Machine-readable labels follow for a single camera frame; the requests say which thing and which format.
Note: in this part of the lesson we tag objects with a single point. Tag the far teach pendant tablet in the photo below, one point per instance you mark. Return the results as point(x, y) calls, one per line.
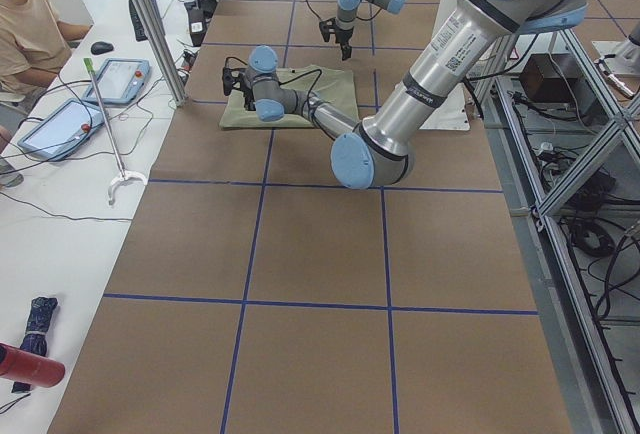
point(121, 80)

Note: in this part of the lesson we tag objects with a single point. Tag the person in beige shirt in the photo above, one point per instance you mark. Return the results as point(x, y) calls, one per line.
point(35, 45)

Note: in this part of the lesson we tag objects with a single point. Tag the folded dark blue umbrella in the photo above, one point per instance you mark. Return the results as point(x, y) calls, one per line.
point(37, 327)

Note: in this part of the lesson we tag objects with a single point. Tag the brown box under frame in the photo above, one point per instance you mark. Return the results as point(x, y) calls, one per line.
point(545, 78)

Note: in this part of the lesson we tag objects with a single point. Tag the near teach pendant tablet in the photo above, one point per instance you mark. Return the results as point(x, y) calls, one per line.
point(62, 132)

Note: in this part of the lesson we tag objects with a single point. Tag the aluminium frame rack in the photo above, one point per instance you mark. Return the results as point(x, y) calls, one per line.
point(572, 175)

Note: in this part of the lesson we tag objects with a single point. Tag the black computer mouse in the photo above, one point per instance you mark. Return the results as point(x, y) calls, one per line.
point(101, 47)

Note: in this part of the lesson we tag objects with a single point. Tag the reacher grabber stick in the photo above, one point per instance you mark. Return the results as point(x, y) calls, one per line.
point(124, 175)

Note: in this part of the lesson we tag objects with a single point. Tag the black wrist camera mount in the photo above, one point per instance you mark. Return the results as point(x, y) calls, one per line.
point(233, 79)
point(327, 29)

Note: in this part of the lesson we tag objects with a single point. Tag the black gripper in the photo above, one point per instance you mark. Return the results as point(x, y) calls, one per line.
point(344, 35)
point(241, 85)

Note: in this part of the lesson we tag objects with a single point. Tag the red bottle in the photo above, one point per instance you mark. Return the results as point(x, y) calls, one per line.
point(29, 368)

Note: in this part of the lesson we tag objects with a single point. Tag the teach pendant tablet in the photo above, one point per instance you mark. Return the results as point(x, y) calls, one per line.
point(121, 80)
point(62, 132)

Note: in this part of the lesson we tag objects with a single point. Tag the olive green long-sleeve shirt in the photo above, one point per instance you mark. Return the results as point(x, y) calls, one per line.
point(311, 97)

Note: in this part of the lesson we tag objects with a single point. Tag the black keyboard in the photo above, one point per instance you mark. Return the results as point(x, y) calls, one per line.
point(136, 22)

